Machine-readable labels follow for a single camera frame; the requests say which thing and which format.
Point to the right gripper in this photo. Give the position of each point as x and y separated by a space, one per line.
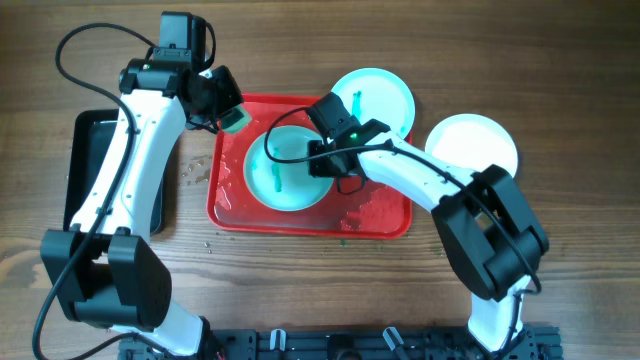
315 170

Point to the light blue plate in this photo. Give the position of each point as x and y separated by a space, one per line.
375 93
284 187

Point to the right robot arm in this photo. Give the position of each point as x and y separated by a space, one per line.
492 239

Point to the red plastic tray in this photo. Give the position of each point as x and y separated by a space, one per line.
374 212

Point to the green scrubbing sponge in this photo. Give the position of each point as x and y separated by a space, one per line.
235 119

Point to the white plate green smear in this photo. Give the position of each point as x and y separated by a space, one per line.
473 141

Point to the black rectangular water tray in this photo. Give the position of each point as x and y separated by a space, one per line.
93 132

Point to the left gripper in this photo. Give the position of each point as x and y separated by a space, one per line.
228 96

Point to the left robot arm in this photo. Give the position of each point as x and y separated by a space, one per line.
103 270

